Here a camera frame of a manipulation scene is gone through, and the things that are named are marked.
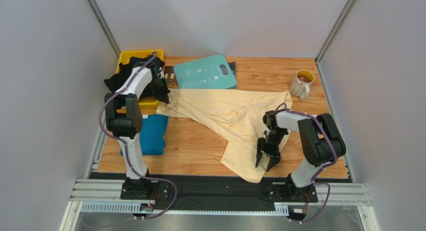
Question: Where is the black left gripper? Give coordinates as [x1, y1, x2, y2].
[148, 76, 172, 105]

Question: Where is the blue t-shirt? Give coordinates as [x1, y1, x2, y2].
[139, 114, 169, 156]

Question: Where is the cream t-shirt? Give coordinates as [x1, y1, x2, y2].
[156, 89, 293, 184]

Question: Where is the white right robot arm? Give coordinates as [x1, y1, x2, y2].
[255, 109, 347, 192]

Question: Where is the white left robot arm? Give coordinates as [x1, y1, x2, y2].
[99, 66, 170, 196]

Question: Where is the black t-shirt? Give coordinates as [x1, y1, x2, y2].
[103, 55, 153, 98]

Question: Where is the dark Edward Tulane book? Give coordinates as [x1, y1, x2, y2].
[163, 66, 179, 89]

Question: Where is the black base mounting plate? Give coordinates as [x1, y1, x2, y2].
[88, 171, 353, 212]

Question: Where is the yellow plastic bin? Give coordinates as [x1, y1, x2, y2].
[116, 49, 164, 109]

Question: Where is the teal folding board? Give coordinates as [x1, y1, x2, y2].
[173, 54, 237, 89]

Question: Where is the white patterned mug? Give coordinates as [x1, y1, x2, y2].
[290, 69, 315, 100]

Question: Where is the dark blue book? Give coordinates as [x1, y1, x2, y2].
[228, 62, 237, 89]

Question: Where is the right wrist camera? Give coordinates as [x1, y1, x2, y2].
[262, 110, 278, 130]

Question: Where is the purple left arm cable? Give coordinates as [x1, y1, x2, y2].
[98, 51, 179, 221]

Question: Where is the left aluminium frame post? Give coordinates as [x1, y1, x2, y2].
[86, 0, 121, 58]

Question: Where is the aluminium frame post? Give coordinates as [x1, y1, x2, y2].
[315, 0, 358, 65]
[86, 0, 121, 58]

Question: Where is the aluminium front frame rail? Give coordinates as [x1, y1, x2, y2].
[70, 175, 371, 216]

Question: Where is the right aluminium frame post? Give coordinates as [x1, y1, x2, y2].
[315, 0, 358, 65]

